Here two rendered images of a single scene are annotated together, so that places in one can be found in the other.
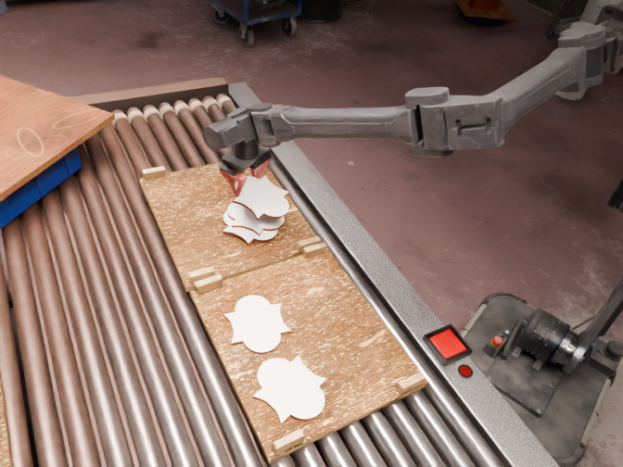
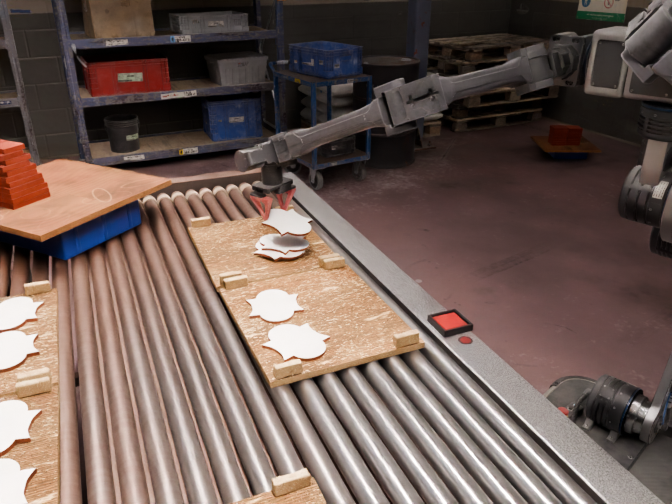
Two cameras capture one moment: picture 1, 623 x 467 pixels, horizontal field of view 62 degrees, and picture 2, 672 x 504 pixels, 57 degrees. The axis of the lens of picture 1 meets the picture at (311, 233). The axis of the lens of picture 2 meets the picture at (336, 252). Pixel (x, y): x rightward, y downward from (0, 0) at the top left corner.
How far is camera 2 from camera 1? 0.65 m
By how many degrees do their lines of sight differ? 20
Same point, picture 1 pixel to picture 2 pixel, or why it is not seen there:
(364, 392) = (363, 346)
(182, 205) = (222, 241)
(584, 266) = not seen: outside the picture
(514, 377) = not seen: hidden behind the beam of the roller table
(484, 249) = (566, 353)
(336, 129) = (331, 130)
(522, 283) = not seen: hidden behind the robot
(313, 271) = (331, 277)
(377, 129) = (358, 120)
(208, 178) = (247, 225)
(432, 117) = (392, 97)
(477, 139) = (426, 107)
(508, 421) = (501, 370)
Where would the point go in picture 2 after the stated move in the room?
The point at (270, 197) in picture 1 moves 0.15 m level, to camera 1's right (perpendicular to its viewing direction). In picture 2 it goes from (294, 222) to (348, 226)
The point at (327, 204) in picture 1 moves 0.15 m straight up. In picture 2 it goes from (353, 241) to (354, 194)
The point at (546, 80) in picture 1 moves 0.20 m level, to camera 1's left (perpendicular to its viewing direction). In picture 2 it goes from (486, 72) to (395, 69)
